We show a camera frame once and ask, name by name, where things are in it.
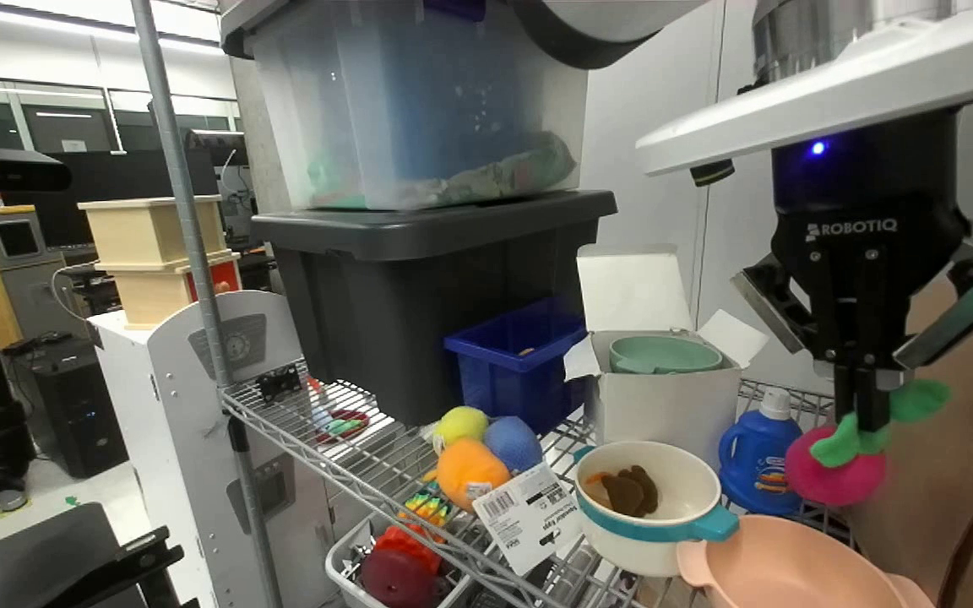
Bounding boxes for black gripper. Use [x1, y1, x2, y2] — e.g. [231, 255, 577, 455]
[732, 112, 973, 437]

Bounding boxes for beetroot plushy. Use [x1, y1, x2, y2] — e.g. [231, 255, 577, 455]
[783, 380, 954, 514]

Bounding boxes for pink bowl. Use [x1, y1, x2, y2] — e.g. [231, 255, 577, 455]
[674, 514, 935, 608]

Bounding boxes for white bowl teal band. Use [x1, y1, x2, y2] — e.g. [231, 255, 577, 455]
[572, 437, 739, 581]

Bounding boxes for blue detergent bottle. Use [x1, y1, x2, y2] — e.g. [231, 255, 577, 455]
[716, 384, 811, 520]

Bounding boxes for brown cardboard box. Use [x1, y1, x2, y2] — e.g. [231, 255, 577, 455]
[836, 274, 973, 608]

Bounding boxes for white wrist mounting plate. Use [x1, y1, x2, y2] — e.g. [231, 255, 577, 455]
[631, 0, 973, 180]

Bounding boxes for green round plate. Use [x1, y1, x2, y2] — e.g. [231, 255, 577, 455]
[603, 331, 730, 380]

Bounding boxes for white cardboard box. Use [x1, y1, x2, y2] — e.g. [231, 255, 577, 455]
[562, 244, 769, 471]

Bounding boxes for brown plush toy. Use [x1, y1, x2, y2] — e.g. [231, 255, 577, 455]
[580, 464, 661, 520]

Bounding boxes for blue plastic bin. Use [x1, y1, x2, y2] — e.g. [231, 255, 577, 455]
[443, 297, 596, 437]

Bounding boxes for blue plush ball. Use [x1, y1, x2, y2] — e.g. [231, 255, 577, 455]
[482, 412, 546, 475]

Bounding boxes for white barcode tag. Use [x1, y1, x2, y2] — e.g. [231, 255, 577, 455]
[470, 464, 599, 581]

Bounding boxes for yellow plush ball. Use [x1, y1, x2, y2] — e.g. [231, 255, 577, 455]
[428, 403, 493, 455]

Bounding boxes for orange plush ball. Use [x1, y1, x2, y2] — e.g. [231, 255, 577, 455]
[431, 437, 517, 511]

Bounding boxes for dark grey storage tote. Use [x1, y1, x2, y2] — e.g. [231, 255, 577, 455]
[250, 190, 623, 425]

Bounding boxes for small multicolour toy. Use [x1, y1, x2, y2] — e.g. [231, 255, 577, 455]
[398, 483, 456, 532]

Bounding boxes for clear storage bin dark lid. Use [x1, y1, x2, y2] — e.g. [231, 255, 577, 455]
[221, 0, 625, 216]

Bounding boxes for red toy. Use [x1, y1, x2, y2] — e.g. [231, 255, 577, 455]
[357, 524, 447, 608]

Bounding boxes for small red green toys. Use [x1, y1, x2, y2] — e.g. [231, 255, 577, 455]
[311, 409, 372, 442]

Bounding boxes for metal shelf pole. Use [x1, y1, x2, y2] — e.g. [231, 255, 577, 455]
[129, 0, 286, 608]

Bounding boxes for white computer tower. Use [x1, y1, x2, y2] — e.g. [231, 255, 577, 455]
[88, 287, 338, 608]

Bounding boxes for beige stacked boxes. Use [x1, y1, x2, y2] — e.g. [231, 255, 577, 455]
[77, 193, 243, 331]

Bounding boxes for black monitor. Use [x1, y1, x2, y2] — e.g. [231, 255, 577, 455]
[16, 100, 120, 159]

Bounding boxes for black equipment case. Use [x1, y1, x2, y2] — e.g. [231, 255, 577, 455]
[0, 502, 203, 608]

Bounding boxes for wire shelf rack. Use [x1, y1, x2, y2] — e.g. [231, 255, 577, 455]
[221, 376, 850, 608]

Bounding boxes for white wire basket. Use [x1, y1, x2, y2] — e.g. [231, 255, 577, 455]
[322, 518, 481, 608]

